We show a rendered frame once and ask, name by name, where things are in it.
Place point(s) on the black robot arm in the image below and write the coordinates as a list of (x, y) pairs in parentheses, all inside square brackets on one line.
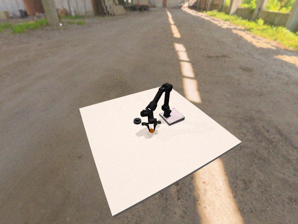
[(167, 88)]

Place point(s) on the grey round pedestal with silver shaft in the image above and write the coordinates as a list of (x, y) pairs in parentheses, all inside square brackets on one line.
[(137, 120)]

